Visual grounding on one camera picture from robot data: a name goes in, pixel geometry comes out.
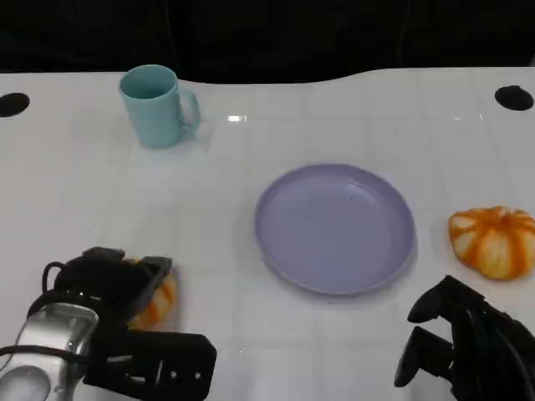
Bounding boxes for pale green mug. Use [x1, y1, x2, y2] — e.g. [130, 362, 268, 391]
[119, 63, 201, 150]

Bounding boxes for black table grommet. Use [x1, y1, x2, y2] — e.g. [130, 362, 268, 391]
[494, 84, 535, 111]
[0, 93, 31, 118]

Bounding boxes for orange and white bread roll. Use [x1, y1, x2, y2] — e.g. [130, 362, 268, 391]
[127, 258, 177, 331]
[448, 205, 535, 281]

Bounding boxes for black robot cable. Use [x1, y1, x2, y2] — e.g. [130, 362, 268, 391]
[41, 261, 68, 296]
[0, 343, 91, 363]

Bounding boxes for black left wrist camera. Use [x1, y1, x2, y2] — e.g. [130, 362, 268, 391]
[82, 327, 218, 401]

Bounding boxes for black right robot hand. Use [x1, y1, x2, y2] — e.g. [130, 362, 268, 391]
[394, 274, 535, 401]

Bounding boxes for lilac plate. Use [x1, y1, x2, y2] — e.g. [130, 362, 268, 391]
[253, 163, 418, 297]

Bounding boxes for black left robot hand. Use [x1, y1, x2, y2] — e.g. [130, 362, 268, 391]
[53, 246, 175, 331]

